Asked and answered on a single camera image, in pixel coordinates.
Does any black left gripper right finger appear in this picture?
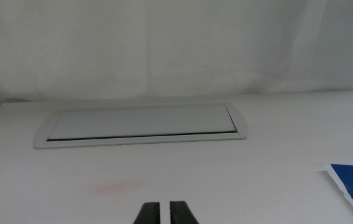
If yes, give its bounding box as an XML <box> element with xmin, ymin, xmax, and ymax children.
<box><xmin>168</xmin><ymin>200</ymin><xmax>200</xmax><ymax>224</ymax></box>

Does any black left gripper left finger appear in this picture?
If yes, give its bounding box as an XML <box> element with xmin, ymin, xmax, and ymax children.
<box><xmin>132</xmin><ymin>202</ymin><xmax>161</xmax><ymax>224</ymax></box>

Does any white backdrop curtain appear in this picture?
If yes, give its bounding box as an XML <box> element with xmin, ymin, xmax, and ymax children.
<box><xmin>0</xmin><ymin>0</ymin><xmax>353</xmax><ymax>103</ymax></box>

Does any grey table cable hatch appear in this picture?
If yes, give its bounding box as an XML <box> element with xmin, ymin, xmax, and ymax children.
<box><xmin>33</xmin><ymin>103</ymin><xmax>248</xmax><ymax>150</ymax></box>

